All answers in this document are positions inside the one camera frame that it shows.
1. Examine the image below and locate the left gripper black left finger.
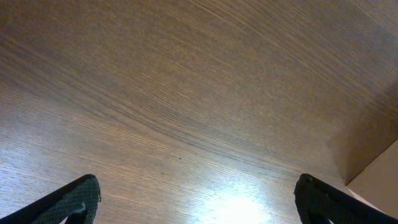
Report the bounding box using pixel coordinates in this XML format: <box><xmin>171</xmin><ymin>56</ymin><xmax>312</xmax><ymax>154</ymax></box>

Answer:
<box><xmin>1</xmin><ymin>174</ymin><xmax>101</xmax><ymax>224</ymax></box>

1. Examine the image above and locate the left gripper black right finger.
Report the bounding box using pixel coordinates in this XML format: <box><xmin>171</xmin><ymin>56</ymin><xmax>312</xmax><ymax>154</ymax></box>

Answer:
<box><xmin>294</xmin><ymin>174</ymin><xmax>397</xmax><ymax>224</ymax></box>

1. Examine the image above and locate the brown cardboard box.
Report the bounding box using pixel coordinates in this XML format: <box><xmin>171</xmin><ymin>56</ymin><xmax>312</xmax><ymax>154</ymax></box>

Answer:
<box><xmin>347</xmin><ymin>142</ymin><xmax>398</xmax><ymax>218</ymax></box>

